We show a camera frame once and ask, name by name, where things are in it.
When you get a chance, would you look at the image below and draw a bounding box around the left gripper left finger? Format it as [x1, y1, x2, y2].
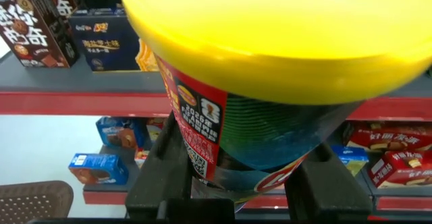
[125, 111, 194, 220]

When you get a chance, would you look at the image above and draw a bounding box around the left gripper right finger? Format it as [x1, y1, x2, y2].
[284, 142, 373, 221]

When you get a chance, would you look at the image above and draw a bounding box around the yellow lid snack can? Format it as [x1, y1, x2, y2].
[113, 0, 432, 204]

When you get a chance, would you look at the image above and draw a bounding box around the grey red shop shelf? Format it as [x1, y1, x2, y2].
[0, 50, 432, 221]

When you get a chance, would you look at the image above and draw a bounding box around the blue yellow snack box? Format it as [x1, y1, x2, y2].
[331, 144, 370, 177]

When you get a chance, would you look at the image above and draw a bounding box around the red white snack pack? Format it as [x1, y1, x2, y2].
[134, 117, 167, 169]

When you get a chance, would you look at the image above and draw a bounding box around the blue cookie box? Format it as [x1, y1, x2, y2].
[95, 116, 149, 150]
[67, 153, 130, 186]

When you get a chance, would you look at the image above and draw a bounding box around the red pie box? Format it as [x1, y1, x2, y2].
[343, 121, 432, 153]
[367, 150, 432, 189]

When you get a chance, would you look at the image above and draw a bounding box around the orange snack pack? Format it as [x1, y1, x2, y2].
[135, 38, 159, 72]

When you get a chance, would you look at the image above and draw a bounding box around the brown perforated chair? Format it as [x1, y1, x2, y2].
[0, 180, 74, 224]

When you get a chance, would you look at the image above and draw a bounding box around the dark blue snack box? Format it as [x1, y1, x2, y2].
[68, 8, 141, 72]

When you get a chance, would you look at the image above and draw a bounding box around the brown cookie box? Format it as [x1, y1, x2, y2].
[0, 0, 70, 69]
[26, 0, 81, 68]

